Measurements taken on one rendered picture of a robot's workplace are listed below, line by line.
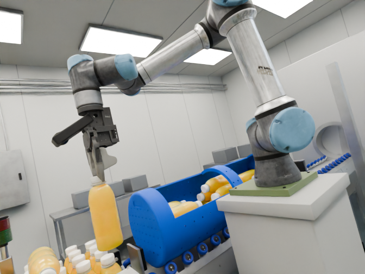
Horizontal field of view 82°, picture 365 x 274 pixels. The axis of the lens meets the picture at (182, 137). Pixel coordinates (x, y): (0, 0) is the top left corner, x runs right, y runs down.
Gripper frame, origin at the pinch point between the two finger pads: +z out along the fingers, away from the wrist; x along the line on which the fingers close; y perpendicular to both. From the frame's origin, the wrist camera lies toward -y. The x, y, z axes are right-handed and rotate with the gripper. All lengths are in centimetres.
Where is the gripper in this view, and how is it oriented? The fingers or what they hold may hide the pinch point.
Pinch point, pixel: (97, 178)
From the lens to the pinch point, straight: 64.9
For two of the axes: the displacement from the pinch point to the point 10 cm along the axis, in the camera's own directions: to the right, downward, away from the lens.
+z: 2.4, 9.7, -0.7
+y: 7.8, -1.5, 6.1
